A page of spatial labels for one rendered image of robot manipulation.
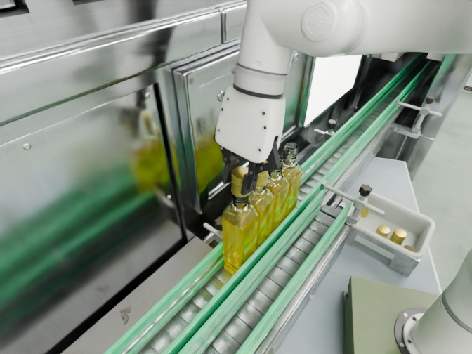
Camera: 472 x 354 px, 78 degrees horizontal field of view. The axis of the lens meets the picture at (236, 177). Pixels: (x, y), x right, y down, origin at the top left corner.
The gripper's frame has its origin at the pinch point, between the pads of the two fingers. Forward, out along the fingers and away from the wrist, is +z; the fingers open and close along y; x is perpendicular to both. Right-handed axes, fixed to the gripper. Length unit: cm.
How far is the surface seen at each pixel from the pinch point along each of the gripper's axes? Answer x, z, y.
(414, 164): 127, 25, 17
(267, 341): -0.4, 30.2, 14.7
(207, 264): -0.8, 23.0, -3.0
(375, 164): 88, 19, 7
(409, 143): 124, 16, 11
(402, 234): 51, 23, 26
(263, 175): 5.9, 0.9, 1.3
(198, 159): 1.9, 2.3, -12.0
